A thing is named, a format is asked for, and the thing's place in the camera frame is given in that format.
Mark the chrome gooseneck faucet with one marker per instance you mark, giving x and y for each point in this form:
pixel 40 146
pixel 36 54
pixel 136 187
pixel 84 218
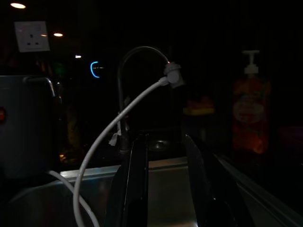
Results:
pixel 121 94

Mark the thin white tube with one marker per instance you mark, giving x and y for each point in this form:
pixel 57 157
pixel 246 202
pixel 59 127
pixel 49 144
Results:
pixel 71 189

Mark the stainless steel sink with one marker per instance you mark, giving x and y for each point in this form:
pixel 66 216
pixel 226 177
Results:
pixel 168 189

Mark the grey water filter canister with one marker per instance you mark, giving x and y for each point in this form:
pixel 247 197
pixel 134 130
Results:
pixel 23 127

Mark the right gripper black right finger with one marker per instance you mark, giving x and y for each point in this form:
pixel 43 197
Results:
pixel 201 189

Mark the yellow and red sponge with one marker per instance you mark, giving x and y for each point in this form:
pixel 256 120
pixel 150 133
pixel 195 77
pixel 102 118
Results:
pixel 198 106

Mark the orange pump soap bottle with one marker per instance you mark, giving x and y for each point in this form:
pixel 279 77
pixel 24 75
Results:
pixel 251 113

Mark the round metal counter cap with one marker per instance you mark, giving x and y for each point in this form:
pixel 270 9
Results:
pixel 159 144

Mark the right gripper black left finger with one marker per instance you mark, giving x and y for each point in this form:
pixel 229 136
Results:
pixel 132 189

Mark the white wall socket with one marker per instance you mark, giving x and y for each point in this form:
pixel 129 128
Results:
pixel 32 36

